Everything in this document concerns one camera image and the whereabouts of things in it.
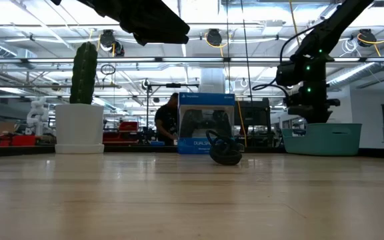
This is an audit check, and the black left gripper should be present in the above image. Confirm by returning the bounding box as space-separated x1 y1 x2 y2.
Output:
77 0 191 47

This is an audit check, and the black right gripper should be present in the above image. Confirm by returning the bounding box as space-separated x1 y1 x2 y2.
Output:
285 93 341 125

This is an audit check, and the black USB-C cable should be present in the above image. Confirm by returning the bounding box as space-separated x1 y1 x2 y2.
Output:
205 129 245 167

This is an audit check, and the teal plastic bin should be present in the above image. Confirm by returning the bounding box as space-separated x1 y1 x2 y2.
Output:
281 123 363 157

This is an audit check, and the black cabinet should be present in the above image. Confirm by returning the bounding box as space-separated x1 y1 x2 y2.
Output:
234 97 272 147

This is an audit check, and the blue DualShock controller box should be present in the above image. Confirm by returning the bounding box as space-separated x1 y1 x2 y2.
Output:
177 92 236 155

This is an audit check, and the green cactus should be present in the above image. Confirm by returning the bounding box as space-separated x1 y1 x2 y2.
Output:
69 41 99 105

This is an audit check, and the person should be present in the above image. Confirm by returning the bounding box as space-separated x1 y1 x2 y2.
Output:
154 92 179 147

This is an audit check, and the red toolbox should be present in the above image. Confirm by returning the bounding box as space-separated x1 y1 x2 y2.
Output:
118 121 139 133

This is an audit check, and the white hexagonal plant pot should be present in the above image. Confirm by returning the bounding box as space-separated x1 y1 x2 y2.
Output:
54 103 105 155

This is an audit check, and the white robot figure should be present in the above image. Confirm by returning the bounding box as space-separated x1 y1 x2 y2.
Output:
26 96 50 137

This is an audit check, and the red crate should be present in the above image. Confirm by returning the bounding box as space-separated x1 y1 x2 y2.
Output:
11 134 37 147

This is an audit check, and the black ceiling cable reel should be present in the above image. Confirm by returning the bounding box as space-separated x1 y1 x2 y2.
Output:
206 29 223 47
357 29 378 47
99 29 117 49

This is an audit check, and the black hanging ring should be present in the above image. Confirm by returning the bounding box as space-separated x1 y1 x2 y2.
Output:
100 63 117 76

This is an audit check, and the thin yellow cable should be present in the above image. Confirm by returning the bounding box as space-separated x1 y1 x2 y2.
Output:
237 99 248 148

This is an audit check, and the black hanging cable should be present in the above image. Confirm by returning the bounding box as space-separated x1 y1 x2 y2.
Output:
240 0 255 101

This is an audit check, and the yellow hanging cable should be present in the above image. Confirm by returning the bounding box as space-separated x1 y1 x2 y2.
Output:
288 0 302 46

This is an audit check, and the black aluminium table frame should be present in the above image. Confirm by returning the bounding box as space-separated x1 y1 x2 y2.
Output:
0 145 384 159

